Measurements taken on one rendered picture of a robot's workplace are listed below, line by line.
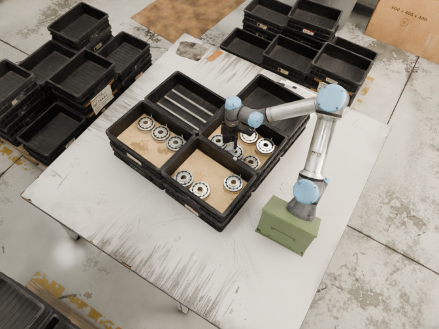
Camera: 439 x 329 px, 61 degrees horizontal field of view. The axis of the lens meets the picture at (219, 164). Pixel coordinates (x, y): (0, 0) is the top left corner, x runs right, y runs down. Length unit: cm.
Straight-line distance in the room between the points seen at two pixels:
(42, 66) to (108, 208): 162
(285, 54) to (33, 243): 244
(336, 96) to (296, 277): 90
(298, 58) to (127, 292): 226
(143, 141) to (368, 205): 181
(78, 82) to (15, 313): 161
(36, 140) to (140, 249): 140
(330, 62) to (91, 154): 196
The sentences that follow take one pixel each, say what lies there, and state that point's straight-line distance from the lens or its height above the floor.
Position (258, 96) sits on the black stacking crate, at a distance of 235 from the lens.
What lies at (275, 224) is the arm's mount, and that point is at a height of 89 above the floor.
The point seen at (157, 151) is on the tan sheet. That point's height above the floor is 83.
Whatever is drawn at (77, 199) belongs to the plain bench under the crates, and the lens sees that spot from 218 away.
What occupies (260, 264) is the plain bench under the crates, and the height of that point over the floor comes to 70.
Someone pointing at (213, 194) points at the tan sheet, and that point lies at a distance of 194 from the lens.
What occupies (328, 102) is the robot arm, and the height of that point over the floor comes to 138.
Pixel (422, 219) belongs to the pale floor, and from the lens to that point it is 324.
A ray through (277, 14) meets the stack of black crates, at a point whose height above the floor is 38.
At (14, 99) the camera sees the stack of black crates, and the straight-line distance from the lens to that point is 299.
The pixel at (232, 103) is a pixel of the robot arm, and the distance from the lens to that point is 179.
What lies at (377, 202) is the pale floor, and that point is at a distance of 315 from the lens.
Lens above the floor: 256
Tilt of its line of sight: 58 degrees down
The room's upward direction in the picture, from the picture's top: 4 degrees clockwise
